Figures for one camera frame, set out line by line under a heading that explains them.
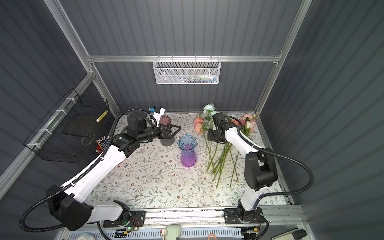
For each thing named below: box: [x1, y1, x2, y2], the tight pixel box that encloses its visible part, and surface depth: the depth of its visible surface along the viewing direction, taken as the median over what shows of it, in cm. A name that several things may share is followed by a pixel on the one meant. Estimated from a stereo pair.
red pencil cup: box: [95, 135, 110, 154], surface depth 87 cm
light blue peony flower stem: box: [203, 103, 216, 127], surface depth 98 cm
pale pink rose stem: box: [242, 113, 256, 124], surface depth 114 cm
